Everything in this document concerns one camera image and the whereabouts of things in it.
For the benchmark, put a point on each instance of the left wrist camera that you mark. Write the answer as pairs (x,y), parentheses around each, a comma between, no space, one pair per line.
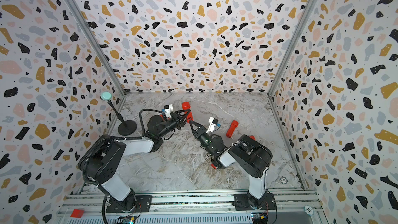
(166,112)

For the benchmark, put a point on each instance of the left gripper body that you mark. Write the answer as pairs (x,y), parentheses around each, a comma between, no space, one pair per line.
(172,125)

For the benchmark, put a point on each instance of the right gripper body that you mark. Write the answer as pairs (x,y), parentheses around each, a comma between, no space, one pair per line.
(209,141)

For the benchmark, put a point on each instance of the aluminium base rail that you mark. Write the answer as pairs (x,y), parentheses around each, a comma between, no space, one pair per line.
(283,206)

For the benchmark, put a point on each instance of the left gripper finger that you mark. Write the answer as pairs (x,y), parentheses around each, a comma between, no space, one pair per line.
(187,115)
(180,115)

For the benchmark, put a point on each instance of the red block on rail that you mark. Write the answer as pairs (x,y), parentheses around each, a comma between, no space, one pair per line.
(77,213)

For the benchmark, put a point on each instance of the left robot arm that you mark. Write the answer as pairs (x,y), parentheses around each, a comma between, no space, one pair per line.
(100,163)

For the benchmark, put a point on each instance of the microphone stand green head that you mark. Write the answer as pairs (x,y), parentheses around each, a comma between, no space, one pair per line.
(126,127)

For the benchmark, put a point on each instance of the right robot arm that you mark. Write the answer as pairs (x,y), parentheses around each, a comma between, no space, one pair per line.
(250,155)

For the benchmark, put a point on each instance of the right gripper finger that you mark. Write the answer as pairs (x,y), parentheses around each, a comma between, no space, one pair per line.
(196,126)
(196,133)

